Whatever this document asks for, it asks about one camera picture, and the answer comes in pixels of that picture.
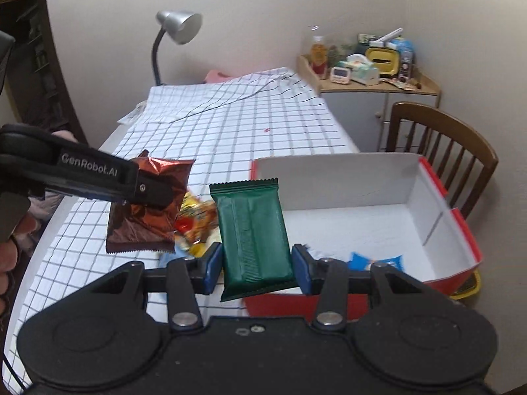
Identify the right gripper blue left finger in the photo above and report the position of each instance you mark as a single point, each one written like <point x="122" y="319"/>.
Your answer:
<point x="208" y="269"/>

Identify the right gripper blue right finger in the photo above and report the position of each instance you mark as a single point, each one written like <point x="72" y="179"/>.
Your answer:
<point x="309" y="272"/>

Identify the yellow m&m packet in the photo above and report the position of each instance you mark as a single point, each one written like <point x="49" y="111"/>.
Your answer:
<point x="197" y="249"/>

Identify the red yellow chips bag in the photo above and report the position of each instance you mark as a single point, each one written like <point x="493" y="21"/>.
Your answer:
<point x="196" y="220"/>

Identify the green snack packet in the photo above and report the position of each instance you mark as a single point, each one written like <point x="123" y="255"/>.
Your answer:
<point x="257" y="257"/>

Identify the brown oreo snack bag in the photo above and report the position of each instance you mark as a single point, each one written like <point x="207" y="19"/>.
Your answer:
<point x="150" y="226"/>

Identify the light blue snack packet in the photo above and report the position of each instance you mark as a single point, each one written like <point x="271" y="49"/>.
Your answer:
<point x="166" y="258"/>

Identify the person left hand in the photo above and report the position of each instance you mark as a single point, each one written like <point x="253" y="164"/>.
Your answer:
<point x="9" y="250"/>

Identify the paper items on table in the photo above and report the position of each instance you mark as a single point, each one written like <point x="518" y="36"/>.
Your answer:
<point x="130" y="118"/>

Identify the white black checkered tablecloth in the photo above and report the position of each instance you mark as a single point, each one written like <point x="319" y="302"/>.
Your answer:
<point x="222" y="127"/>

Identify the yellow trash bin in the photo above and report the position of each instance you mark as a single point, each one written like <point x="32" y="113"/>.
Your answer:
<point x="469" y="288"/>

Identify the grey wooden cabinet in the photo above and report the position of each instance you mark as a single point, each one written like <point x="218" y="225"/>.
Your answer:
<point x="364" y="112"/>

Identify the brown wooden chair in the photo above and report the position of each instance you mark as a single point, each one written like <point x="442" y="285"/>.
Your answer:
<point x="462" y="159"/>

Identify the pink box on table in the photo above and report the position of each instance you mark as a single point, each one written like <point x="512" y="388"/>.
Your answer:
<point x="215" y="76"/>

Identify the white digital timer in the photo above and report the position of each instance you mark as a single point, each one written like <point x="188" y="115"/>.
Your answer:
<point x="340" y="75"/>

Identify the silver desk lamp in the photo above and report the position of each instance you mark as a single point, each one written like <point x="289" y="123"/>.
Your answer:
<point x="181" y="26"/>

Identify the white tissue pack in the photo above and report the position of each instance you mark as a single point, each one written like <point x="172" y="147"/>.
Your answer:
<point x="362" y="70"/>

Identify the orange drink bottle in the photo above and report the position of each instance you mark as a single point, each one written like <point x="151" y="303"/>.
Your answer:
<point x="319" y="56"/>

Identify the yellow tissue box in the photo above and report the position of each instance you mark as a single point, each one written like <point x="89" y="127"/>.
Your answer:
<point x="385" y="60"/>

